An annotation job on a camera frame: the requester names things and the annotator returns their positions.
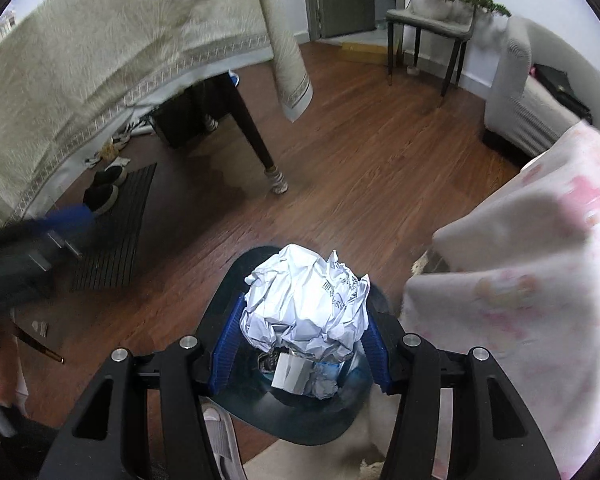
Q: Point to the black dining table leg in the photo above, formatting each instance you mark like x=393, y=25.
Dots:
x=236, y=107

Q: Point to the black bag on sofa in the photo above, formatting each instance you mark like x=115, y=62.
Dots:
x=557, y=83

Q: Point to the black shoe white sole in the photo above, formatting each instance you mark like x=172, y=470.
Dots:
x=101, y=195

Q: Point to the person's left hand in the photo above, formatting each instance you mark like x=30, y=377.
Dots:
x=8, y=367

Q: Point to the beige patterned tablecloth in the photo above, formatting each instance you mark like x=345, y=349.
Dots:
x=73, y=71

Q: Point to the grey chair black legs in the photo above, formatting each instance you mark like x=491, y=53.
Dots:
x=455, y=23

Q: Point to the white paper ball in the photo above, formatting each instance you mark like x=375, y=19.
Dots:
x=313, y=306

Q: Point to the grey sofa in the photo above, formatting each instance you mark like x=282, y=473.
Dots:
x=519, y=108

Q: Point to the white slipper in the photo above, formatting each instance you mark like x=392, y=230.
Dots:
x=223, y=441

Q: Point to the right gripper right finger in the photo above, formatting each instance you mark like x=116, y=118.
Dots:
x=381, y=341

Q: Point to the dark teal trash bin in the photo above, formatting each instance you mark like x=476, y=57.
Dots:
x=278, y=391

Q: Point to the dark striped floor mat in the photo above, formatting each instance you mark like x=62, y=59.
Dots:
x=110, y=261

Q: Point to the pink floral tablecloth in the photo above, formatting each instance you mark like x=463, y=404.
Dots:
x=523, y=281

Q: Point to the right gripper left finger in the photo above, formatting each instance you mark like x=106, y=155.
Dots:
x=226, y=347

